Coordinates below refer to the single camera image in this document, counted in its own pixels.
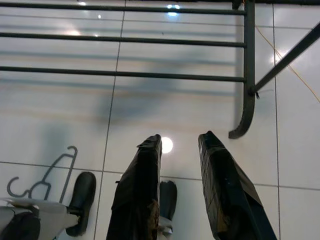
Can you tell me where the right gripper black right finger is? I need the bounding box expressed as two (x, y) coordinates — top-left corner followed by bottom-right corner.
(198, 130), (278, 240)

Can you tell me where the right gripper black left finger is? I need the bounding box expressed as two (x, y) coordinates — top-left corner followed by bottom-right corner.
(106, 134), (163, 240)

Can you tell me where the grey wire hanger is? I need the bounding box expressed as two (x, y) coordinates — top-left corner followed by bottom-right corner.
(6, 145), (78, 204)

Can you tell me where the black metal clothes rack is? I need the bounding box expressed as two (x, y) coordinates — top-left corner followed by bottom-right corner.
(0, 0), (320, 140)

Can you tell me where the thin yellow cord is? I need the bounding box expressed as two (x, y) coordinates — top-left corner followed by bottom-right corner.
(253, 23), (320, 104)

